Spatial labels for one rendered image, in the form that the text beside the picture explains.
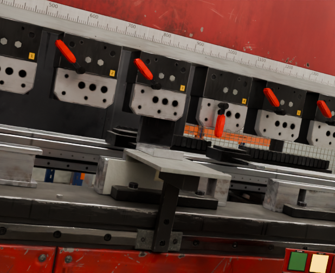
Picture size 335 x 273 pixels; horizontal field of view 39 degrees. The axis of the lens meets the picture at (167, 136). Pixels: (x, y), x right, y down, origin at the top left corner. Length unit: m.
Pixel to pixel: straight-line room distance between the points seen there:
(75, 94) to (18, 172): 0.23
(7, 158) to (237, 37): 0.70
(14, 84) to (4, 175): 0.22
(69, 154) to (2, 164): 0.34
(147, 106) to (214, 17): 0.31
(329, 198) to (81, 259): 0.86
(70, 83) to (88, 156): 0.38
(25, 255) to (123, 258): 0.23
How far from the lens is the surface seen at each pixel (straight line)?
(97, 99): 1.19
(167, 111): 1.25
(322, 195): 1.62
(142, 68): 1.19
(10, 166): 1.19
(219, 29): 1.33
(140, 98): 1.23
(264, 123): 1.41
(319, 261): 1.29
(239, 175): 1.73
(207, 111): 1.31
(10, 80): 1.15
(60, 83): 1.17
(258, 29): 1.40
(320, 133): 1.54
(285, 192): 1.52
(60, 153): 1.47
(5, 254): 1.12
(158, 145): 1.30
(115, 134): 1.46
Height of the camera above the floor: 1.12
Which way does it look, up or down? 3 degrees down
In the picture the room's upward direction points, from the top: 11 degrees clockwise
